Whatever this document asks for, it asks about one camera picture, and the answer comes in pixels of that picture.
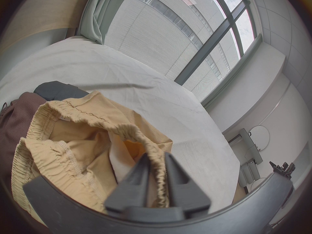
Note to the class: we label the black garment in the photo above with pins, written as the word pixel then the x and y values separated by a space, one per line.
pixel 56 89

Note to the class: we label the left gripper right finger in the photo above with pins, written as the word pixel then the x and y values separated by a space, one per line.
pixel 181 186

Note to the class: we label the brown garment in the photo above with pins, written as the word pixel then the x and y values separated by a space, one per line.
pixel 17 125

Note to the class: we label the grey-green curtain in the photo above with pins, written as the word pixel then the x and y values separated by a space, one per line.
pixel 93 16

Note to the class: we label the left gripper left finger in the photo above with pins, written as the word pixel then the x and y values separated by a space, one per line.
pixel 132 184

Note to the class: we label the window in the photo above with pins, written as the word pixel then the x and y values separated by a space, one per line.
pixel 158 33

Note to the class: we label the yellow shorts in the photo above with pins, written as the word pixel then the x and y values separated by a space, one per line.
pixel 80 116

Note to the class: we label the bed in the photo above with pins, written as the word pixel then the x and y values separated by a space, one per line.
pixel 146 64

